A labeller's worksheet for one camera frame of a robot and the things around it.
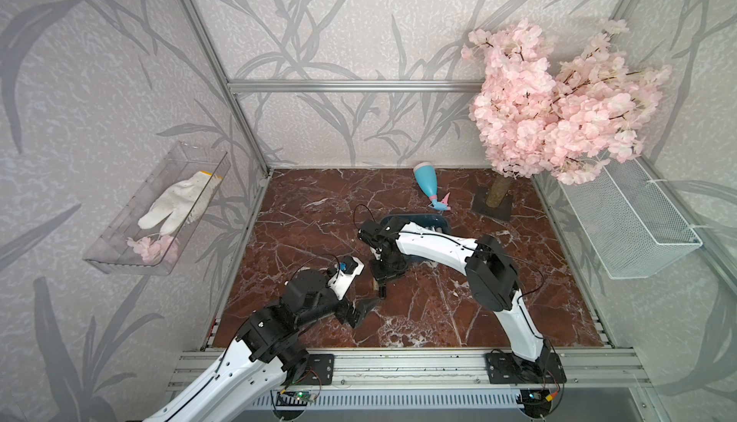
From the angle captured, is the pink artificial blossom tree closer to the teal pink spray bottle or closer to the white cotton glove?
the teal pink spray bottle

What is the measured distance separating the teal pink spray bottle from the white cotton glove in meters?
0.69

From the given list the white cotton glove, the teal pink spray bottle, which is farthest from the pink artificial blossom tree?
the white cotton glove

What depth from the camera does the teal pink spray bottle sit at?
110cm

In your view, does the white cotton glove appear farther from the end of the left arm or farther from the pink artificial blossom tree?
the pink artificial blossom tree

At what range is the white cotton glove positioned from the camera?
25.2 inches

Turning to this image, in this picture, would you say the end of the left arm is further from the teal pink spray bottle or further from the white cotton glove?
the teal pink spray bottle

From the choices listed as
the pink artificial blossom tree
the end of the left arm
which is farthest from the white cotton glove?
the pink artificial blossom tree
